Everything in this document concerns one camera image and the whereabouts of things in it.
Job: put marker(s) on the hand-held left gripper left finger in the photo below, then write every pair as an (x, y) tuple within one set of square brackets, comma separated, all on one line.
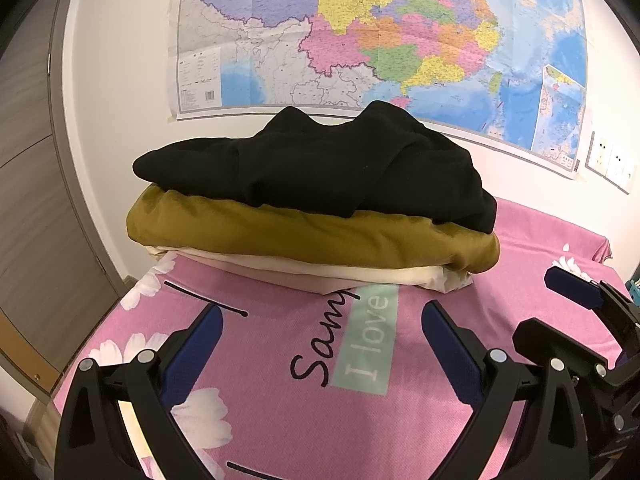
[(194, 357)]

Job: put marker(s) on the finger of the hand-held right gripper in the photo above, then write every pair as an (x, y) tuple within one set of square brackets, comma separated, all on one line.
[(572, 287), (550, 340)]

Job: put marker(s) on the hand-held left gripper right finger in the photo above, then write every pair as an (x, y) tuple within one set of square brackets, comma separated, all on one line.
[(451, 355)]

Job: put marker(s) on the black garment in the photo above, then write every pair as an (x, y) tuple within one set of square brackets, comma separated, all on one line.
[(325, 170)]

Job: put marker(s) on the pink floral bed sheet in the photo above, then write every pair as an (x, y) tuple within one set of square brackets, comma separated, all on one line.
[(235, 345)]

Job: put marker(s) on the blue perforated plastic basket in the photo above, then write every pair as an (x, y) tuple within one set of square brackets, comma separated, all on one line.
[(635, 290)]

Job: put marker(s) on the cream garment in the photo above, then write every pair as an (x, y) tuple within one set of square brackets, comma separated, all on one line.
[(310, 272)]

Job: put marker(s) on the olive garment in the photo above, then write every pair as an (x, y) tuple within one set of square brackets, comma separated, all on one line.
[(300, 235)]

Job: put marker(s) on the grey wooden wardrobe door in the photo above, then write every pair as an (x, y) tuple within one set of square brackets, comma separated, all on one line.
[(45, 185)]

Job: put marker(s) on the white wall socket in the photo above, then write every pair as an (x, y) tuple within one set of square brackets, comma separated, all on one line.
[(618, 162), (599, 154)]

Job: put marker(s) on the colourful wall map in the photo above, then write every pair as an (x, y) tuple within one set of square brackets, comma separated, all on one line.
[(400, 50)]

